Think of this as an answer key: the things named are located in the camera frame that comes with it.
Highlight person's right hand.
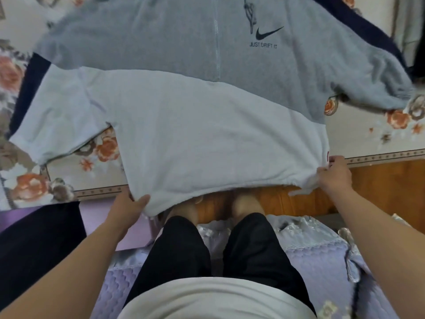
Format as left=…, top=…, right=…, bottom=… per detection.
left=316, top=156, right=353, bottom=196

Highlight person's left hand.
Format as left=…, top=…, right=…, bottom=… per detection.
left=111, top=193, right=151, bottom=230

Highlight grey and light blue sweatshirt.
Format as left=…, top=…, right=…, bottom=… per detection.
left=8, top=0, right=415, bottom=218

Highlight person's left forearm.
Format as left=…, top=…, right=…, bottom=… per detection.
left=0, top=218, right=133, bottom=319

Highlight person's right forearm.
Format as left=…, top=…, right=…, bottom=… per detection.
left=324, top=184, right=425, bottom=319

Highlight person's left leg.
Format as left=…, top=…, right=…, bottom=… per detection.
left=162, top=195, right=205, bottom=226

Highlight person's leg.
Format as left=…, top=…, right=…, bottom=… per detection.
left=231, top=193, right=266, bottom=226
left=162, top=195, right=205, bottom=226

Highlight lilac sheet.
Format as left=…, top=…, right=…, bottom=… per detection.
left=78, top=195, right=161, bottom=253

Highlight black shorts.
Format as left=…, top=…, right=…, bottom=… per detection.
left=124, top=214, right=317, bottom=314

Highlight person's right leg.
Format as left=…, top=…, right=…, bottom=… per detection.
left=231, top=193, right=266, bottom=226

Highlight purple quilted cover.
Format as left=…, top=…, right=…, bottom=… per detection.
left=89, top=214, right=425, bottom=319

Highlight dark navy garment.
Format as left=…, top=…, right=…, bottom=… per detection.
left=0, top=201, right=87, bottom=311

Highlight white shirt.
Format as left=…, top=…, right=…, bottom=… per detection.
left=117, top=278, right=317, bottom=319

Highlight grey hanging cloth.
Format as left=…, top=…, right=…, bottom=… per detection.
left=389, top=0, right=425, bottom=65

